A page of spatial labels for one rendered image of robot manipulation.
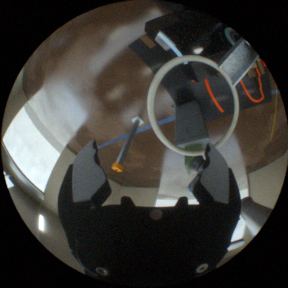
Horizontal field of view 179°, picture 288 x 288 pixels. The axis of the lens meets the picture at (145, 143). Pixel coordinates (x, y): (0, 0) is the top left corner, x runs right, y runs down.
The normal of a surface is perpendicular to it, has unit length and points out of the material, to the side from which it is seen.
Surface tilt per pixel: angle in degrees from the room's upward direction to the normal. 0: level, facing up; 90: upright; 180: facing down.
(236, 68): 2
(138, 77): 0
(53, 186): 90
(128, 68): 0
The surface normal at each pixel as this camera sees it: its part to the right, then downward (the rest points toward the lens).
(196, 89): -0.23, 0.75
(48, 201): 0.79, -0.22
